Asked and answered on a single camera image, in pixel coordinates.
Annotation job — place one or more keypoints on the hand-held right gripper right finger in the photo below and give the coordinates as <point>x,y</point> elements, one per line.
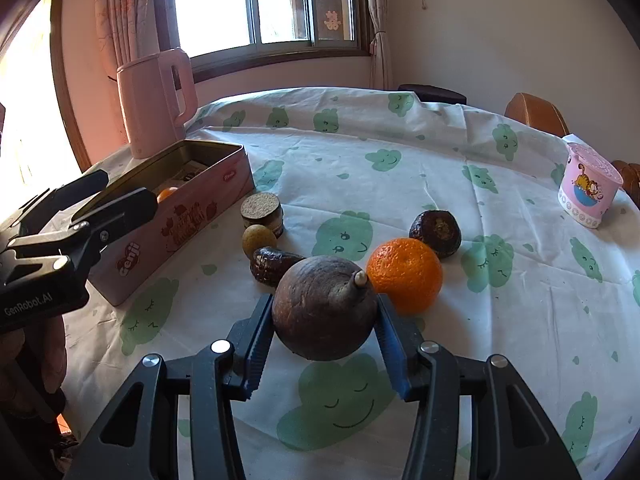
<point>395,350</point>

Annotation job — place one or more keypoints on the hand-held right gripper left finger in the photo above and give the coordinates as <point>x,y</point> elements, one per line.
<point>255,345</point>

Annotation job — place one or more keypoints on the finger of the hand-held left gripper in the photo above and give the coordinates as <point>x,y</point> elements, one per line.
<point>75,190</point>
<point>125,207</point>

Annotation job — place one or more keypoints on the small orange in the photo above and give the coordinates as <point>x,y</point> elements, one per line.
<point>167,194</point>

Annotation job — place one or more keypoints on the brown round fruit with stem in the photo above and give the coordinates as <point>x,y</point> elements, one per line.
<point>320,310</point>

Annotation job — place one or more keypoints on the pink tin box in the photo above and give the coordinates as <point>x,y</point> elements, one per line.
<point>200,210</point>

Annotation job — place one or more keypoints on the large bumpy orange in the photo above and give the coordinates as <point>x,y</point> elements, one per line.
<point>405,275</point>

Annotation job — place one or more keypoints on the oblong dark wrinkled fruit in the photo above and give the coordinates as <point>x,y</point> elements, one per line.
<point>272,265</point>

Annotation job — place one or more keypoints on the small tan round fruit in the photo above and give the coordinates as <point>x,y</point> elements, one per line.
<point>257,240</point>

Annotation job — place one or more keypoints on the round dark wrinkled fruit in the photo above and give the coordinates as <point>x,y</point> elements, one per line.
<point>435,232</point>

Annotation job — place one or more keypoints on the small jar with cork lid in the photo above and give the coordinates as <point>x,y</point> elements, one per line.
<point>262,215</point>

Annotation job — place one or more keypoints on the person's left hand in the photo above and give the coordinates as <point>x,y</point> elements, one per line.
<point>50,360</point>

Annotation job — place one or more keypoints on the printed paper packets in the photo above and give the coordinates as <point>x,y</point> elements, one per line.
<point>192,170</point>

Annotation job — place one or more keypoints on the pink electric kettle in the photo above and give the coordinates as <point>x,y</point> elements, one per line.
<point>150,105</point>

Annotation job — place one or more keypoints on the pink curtain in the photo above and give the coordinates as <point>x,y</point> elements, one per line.
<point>120,10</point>

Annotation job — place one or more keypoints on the sliding window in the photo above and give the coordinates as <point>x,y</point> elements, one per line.
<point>215,5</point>

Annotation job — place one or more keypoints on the pink cartoon cup with lid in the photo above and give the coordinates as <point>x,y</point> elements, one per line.
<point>585,190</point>

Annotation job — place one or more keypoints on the dark round stool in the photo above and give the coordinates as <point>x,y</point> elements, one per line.
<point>435,94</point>

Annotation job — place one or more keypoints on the brown leather armchair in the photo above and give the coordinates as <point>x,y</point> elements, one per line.
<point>535,112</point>

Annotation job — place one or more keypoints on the window sticker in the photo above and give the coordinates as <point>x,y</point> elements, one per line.
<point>333,20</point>

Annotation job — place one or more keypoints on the brown leather sofa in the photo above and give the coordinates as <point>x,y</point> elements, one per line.
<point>631,172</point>

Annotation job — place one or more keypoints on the beige curtain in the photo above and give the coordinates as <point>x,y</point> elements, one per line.
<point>380,35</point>

